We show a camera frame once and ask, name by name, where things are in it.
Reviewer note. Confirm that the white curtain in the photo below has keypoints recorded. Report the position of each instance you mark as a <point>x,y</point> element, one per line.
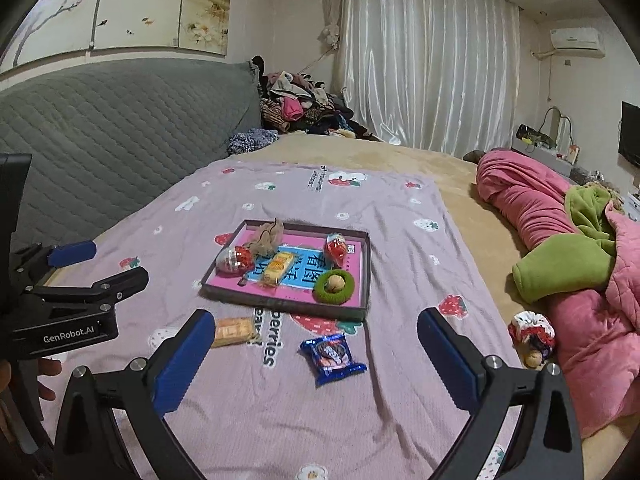
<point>439,75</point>

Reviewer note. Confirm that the yellow packaged cake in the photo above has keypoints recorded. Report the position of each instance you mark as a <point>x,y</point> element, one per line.
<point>277,268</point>

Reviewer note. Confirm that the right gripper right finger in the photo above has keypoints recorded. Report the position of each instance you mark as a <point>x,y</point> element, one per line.
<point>545,442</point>

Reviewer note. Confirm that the small red white egg toy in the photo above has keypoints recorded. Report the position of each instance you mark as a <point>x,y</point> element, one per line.
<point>336,249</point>

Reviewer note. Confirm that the tan walnut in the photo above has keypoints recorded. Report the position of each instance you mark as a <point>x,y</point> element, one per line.
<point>335,283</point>

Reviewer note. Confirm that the red white egg toy packet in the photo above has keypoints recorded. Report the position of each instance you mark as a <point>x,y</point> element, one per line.
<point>234,261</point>

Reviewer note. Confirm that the purple strawberry bed sheet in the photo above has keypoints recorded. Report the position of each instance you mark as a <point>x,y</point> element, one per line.
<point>254,411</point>

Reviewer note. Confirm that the red white small scrunchie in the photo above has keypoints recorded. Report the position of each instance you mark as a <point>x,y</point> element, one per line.
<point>534,331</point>

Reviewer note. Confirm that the beige mesh scrunchie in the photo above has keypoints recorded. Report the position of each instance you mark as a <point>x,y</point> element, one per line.
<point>266,239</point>

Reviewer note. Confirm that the pink quilt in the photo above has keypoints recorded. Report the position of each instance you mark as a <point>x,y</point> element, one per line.
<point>596,330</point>

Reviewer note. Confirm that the floral wall painting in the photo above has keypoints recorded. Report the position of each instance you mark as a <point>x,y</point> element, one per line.
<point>54,27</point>

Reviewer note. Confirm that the grey quilted headboard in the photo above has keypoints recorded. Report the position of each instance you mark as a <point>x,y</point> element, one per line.
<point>108,138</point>

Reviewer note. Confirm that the green fleece blanket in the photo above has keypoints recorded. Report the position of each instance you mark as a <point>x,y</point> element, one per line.
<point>573,261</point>

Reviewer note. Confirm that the pile of clothes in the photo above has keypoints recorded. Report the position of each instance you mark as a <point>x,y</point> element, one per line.
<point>297,103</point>

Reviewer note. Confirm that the blue cookie packet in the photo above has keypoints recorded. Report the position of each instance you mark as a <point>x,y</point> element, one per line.
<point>331,359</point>

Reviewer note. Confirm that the black television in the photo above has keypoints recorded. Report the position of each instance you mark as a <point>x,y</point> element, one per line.
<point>629,143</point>

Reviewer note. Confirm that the shallow box tray pink base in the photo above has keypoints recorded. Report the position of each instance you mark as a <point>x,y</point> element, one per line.
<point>295,294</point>

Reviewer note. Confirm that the operator hand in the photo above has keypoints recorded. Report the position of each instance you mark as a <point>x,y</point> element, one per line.
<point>46,367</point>

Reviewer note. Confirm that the wall air conditioner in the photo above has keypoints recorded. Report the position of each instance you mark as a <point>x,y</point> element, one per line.
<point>580,41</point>

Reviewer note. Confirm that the dark floral cloth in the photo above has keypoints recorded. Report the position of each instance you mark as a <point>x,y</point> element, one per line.
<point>251,141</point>

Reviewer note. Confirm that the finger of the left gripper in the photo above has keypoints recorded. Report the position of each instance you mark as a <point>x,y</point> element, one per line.
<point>111,290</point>
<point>39,258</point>

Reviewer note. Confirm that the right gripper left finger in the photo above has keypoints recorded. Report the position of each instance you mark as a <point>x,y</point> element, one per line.
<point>88,443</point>

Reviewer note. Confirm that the green fuzzy hair scrunchie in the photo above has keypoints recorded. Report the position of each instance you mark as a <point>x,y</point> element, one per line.
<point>321,295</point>

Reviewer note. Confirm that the orange cracker packet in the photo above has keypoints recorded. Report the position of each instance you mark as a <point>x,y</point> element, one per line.
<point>232,331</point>

